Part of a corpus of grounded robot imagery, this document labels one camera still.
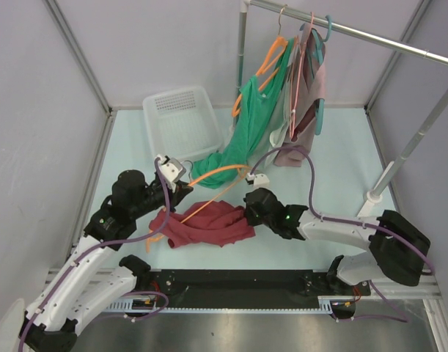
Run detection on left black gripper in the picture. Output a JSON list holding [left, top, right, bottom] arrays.
[[130, 177, 192, 219]]

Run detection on red tank top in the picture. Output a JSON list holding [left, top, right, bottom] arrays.
[[160, 200, 255, 249]]

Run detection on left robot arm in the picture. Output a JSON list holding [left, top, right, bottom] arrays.
[[18, 160, 193, 351]]

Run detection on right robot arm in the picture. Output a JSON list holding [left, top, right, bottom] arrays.
[[243, 188, 430, 294]]

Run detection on orange hanger with green shirt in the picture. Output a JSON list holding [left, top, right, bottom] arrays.
[[232, 1, 288, 122]]

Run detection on pink hanger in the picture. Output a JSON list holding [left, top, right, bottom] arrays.
[[289, 12, 315, 139]]

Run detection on teal hanger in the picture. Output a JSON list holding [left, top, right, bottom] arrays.
[[301, 15, 332, 136]]

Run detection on green hanging shirt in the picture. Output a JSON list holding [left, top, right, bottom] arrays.
[[191, 37, 295, 189]]

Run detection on white plastic basket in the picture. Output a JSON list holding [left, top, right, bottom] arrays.
[[142, 86, 224, 161]]

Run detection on white hanging garment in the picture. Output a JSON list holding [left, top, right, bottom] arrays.
[[248, 84, 290, 166]]

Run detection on metal clothes rack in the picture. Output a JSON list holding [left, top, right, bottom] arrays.
[[236, 1, 448, 216]]

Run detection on mauve hanging garment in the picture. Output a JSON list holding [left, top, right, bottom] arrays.
[[270, 24, 326, 152]]

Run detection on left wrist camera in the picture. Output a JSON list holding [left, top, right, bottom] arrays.
[[156, 154, 186, 191]]

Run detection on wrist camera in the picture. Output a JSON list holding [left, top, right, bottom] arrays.
[[245, 173, 270, 189], [156, 154, 186, 191]]

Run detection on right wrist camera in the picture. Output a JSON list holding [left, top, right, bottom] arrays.
[[245, 173, 270, 189]]

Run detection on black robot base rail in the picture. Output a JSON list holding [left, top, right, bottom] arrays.
[[62, 256, 375, 320]]

